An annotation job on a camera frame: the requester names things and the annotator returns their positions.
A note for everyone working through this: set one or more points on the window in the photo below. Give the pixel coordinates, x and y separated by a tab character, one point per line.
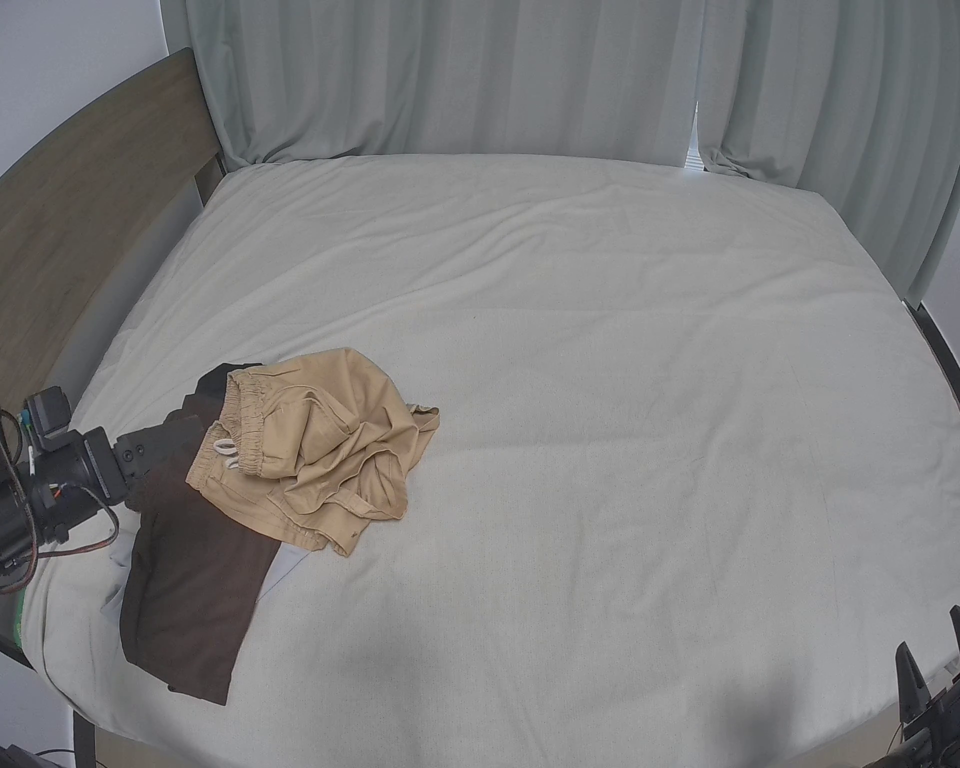
694	150

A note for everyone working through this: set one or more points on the tan shorts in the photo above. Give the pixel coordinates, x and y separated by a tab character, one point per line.
337	420

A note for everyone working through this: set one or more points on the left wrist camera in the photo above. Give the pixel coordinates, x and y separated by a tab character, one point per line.
49	412

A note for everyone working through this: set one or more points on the pale grey garment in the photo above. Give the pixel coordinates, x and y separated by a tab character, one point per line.
289	568

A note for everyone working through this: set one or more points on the black garment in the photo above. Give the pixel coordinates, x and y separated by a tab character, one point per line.
214	382

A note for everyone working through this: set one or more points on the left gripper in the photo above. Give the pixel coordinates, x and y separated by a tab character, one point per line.
94	465

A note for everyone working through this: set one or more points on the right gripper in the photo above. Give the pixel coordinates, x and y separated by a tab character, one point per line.
937	720

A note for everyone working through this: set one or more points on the grey-green curtain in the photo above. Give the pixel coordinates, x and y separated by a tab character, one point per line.
825	90
450	75

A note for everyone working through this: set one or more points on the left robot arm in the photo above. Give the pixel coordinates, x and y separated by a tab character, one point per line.
11	517

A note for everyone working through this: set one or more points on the brown garment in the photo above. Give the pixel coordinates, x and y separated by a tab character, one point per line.
195	592

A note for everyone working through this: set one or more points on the bed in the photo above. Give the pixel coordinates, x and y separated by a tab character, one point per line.
562	375

